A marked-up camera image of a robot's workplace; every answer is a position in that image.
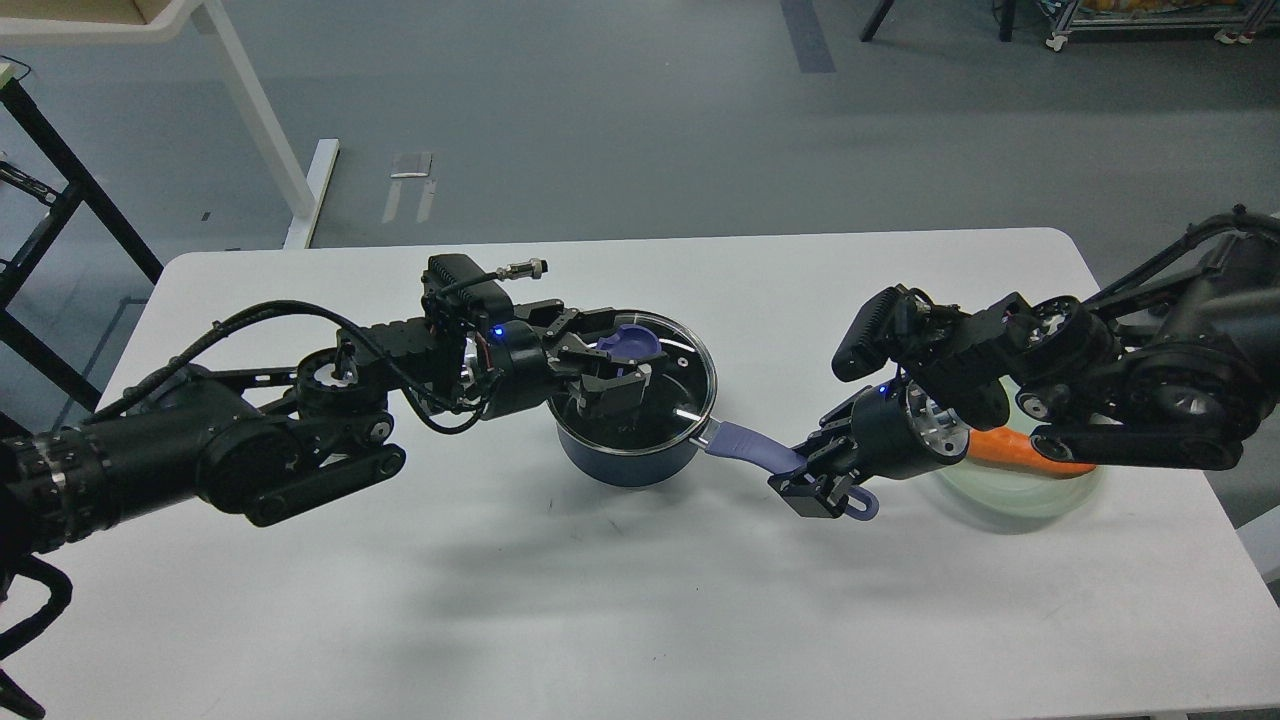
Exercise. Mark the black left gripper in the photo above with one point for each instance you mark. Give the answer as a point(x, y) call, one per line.
point(511, 367)

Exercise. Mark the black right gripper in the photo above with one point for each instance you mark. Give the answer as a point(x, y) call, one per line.
point(899, 433)

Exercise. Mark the glass pot lid purple knob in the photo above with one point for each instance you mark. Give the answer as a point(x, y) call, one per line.
point(675, 412)

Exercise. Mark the blue saucepan with purple handle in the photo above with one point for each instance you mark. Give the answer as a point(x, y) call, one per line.
point(720, 439)

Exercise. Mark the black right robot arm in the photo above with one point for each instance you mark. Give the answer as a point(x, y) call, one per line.
point(1172, 366)

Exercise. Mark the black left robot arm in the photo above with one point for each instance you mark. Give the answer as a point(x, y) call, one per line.
point(271, 443)

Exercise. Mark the orange toy carrot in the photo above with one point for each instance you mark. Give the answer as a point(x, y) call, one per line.
point(1006, 449)

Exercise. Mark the pale green glass plate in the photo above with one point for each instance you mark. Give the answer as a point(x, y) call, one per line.
point(1016, 494)

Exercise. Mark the black metal rack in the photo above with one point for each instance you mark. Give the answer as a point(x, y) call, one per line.
point(81, 190)

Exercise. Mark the metal wheeled cart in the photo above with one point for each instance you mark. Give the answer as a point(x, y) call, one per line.
point(1232, 22)

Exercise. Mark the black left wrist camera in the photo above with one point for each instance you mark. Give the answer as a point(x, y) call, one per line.
point(460, 296)

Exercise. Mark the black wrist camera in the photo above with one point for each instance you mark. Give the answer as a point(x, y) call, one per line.
point(460, 296)
point(863, 349)

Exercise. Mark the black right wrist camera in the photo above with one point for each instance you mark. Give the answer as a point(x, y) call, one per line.
point(863, 349)

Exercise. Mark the white desk frame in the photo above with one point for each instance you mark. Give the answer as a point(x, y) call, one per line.
point(74, 23)

